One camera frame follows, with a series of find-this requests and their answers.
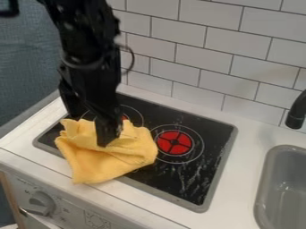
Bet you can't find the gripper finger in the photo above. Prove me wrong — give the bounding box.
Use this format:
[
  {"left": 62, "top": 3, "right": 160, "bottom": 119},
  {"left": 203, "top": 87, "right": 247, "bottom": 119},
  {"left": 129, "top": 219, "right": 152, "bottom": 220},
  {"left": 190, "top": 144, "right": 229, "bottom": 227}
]
[
  {"left": 93, "top": 112, "right": 124, "bottom": 148},
  {"left": 57, "top": 79, "right": 89, "bottom": 121}
]

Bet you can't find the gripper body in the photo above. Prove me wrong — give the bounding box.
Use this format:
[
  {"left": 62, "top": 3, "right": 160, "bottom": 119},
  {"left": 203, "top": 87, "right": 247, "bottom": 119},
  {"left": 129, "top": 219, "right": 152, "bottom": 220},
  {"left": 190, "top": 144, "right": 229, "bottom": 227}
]
[{"left": 57, "top": 48, "right": 123, "bottom": 121}]

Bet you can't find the yellow cloth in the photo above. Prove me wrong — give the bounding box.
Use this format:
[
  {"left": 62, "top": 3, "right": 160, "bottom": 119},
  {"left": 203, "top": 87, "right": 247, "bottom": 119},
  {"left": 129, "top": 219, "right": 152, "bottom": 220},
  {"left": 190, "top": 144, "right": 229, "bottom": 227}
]
[{"left": 54, "top": 117, "right": 159, "bottom": 185}]

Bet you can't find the toy stove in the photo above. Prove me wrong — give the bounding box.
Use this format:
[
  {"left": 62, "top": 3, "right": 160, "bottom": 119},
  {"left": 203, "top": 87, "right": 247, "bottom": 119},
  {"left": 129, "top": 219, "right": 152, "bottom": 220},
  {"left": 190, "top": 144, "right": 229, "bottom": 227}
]
[{"left": 32, "top": 92, "right": 240, "bottom": 214}]

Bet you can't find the toy sink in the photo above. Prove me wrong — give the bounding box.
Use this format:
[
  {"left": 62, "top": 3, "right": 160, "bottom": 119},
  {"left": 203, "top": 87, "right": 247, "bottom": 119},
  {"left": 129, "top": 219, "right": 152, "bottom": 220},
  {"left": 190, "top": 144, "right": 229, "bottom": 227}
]
[{"left": 251, "top": 144, "right": 306, "bottom": 229}]

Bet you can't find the tap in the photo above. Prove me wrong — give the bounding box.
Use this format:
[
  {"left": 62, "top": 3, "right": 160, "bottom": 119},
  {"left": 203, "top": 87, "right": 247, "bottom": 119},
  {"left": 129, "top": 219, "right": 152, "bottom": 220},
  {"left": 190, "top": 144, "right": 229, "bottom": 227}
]
[{"left": 284, "top": 89, "right": 306, "bottom": 130}]

